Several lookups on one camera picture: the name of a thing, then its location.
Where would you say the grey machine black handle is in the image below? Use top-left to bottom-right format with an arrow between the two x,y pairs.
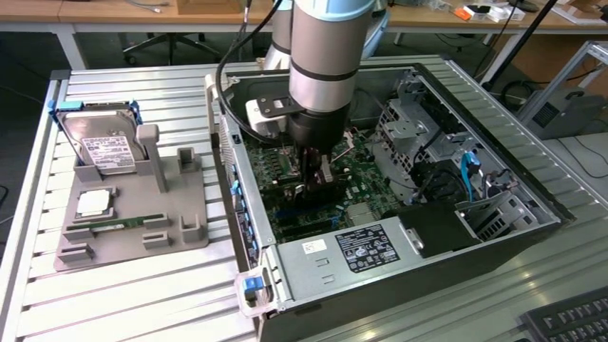
515,87 -> 608,142

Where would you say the black power wire bundle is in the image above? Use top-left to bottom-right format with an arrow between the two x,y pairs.
411,158 -> 470,206

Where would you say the open black PC case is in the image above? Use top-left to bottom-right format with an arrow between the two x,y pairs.
203,63 -> 579,342

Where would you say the silver power supply unit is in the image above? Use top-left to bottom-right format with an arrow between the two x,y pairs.
275,215 -> 428,304

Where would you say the silver disk bay cage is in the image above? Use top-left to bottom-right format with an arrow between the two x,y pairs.
378,98 -> 471,172

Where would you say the silver chipset heatsink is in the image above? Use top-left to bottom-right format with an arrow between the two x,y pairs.
344,203 -> 384,226

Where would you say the wooden desk white frame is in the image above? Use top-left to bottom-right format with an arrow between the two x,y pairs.
0,0 -> 608,86

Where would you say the metal socket cover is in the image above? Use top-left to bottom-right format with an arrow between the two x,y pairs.
332,130 -> 359,160

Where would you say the black office chair base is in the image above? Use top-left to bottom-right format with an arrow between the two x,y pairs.
122,31 -> 223,67

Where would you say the brown cardboard box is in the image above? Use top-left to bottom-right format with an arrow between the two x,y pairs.
176,0 -> 243,15

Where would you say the Nvidia graphics card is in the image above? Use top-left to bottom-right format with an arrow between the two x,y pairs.
283,152 -> 346,212

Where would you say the aluminium profile frame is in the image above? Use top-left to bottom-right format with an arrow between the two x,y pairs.
540,39 -> 608,118

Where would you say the black plastic shroud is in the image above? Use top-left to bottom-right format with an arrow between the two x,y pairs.
382,204 -> 484,259

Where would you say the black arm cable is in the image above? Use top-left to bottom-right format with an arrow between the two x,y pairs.
215,0 -> 286,145

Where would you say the black slanted pole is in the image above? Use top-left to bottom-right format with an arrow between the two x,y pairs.
479,0 -> 560,90

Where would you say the silver CPU chip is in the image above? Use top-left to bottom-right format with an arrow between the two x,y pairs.
75,190 -> 115,217

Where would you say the grey parts rack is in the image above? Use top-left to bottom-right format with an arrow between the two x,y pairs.
52,123 -> 210,274

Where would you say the green RAM stick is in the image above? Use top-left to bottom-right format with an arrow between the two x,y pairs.
68,217 -> 154,232

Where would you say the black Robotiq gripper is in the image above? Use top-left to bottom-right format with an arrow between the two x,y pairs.
287,106 -> 352,188

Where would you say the hard disk blue caddy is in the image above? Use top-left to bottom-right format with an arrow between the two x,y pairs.
48,100 -> 148,175

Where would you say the black keyboard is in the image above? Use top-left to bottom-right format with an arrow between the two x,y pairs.
518,286 -> 608,342

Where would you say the green Dell motherboard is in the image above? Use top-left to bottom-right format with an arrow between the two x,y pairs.
242,124 -> 400,243

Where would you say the silver vented disk bay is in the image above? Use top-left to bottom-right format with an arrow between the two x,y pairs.
454,192 -> 546,243

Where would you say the grey cable on desk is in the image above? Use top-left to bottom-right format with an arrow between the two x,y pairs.
124,0 -> 171,15

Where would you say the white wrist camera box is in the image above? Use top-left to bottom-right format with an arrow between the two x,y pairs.
244,96 -> 299,139

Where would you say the blue SATA wire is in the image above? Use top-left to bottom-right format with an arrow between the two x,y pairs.
458,151 -> 482,206

